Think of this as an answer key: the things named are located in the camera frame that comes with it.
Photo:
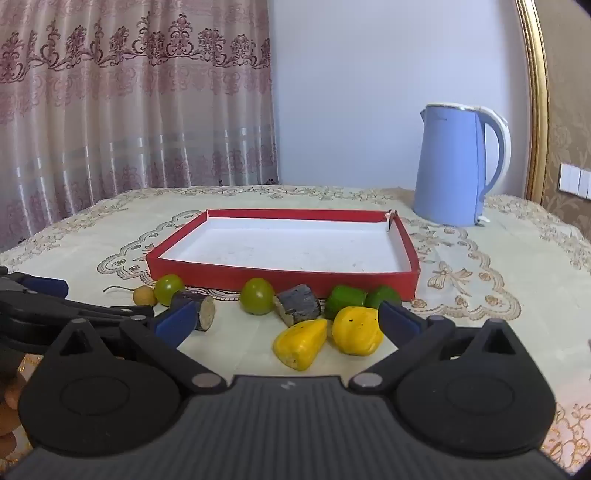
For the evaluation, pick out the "green tomato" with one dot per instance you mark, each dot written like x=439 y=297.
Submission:
x=168 y=288
x=256 y=296

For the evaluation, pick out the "pink patterned curtain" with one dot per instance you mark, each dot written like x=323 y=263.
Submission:
x=138 y=115

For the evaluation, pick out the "blue electric kettle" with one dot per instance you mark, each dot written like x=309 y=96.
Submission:
x=448 y=175

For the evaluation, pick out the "gold frame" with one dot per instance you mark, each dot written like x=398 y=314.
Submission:
x=535 y=92

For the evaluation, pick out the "red cardboard tray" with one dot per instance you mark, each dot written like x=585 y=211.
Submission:
x=277 y=244

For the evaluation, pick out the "white wall switch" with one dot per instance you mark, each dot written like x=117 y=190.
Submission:
x=575 y=179

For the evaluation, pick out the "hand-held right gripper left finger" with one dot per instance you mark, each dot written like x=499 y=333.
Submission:
x=175 y=324

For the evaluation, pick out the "yellow pepper piece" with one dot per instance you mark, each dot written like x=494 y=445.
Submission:
x=355 y=330
x=300 y=345

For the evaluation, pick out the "dark eggplant piece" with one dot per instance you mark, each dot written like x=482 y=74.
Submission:
x=298 y=304
x=206 y=314

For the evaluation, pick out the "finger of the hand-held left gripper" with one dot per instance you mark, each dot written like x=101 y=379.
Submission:
x=69 y=308
x=46 y=286

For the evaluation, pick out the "person's left hand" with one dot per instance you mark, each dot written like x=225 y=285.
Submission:
x=8 y=397

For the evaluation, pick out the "green cucumber piece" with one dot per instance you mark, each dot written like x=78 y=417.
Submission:
x=383 y=294
x=344 y=299

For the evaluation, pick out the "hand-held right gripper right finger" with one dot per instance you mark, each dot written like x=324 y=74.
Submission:
x=397 y=323

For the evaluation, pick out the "brown longan with stem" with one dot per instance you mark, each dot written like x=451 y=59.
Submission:
x=143 y=295

